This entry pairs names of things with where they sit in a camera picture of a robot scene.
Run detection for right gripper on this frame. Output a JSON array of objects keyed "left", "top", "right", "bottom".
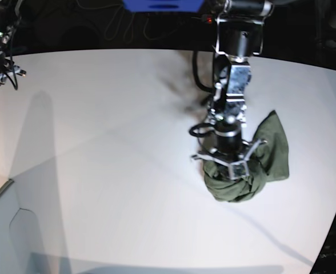
[{"left": 0, "top": 65, "right": 27, "bottom": 90}]

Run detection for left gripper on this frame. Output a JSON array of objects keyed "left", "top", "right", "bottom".
[{"left": 191, "top": 139, "right": 267, "bottom": 177}]

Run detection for olive green t-shirt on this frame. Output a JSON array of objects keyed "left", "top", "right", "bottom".
[{"left": 203, "top": 110, "right": 290, "bottom": 203}]

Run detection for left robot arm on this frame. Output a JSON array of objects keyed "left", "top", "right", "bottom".
[{"left": 189, "top": 1, "right": 274, "bottom": 180}]

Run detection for black power strip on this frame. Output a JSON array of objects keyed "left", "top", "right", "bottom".
[{"left": 190, "top": 14, "right": 217, "bottom": 26}]

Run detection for blue box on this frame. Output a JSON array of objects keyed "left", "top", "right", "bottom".
[{"left": 122, "top": 0, "right": 204, "bottom": 13}]

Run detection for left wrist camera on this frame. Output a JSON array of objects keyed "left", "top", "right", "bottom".
[{"left": 228, "top": 160, "right": 249, "bottom": 180}]

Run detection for tangled background cables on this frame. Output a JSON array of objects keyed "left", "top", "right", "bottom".
[{"left": 102, "top": 11, "right": 171, "bottom": 41}]

